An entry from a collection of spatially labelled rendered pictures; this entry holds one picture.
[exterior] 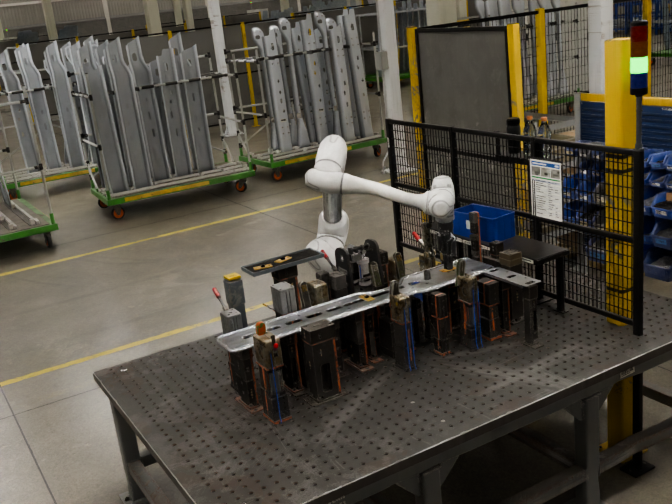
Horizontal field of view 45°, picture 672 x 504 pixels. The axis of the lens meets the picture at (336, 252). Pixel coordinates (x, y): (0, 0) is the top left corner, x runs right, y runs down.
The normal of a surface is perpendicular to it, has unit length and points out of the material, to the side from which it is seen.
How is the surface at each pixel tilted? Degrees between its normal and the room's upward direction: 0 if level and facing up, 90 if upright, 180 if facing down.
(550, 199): 90
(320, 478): 0
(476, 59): 89
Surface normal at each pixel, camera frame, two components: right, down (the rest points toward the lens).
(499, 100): -0.85, 0.26
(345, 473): -0.11, -0.95
